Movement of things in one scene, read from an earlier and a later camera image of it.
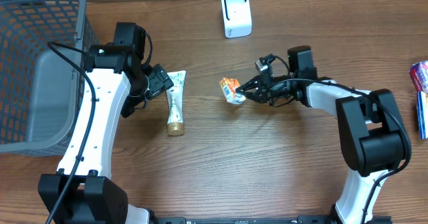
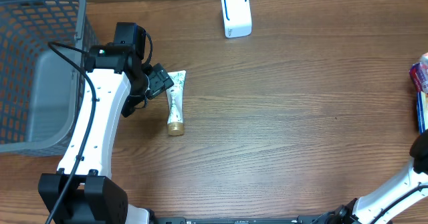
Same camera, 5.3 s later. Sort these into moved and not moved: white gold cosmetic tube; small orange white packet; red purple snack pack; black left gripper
Moved: small orange white packet
Not moved: red purple snack pack; black left gripper; white gold cosmetic tube
